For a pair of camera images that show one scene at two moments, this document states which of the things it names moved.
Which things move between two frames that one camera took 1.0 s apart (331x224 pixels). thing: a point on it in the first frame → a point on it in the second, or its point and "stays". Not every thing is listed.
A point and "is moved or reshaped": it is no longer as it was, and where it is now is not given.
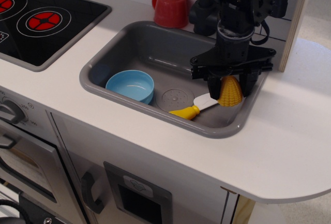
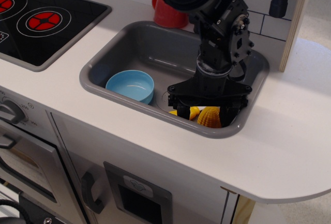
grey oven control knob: (10, 110) stays
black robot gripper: (232, 54) → (203, 90)
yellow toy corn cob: (230, 92) is moved or reshaped
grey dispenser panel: (138, 199) stays
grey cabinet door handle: (87, 181) stays
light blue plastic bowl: (136, 84) stays
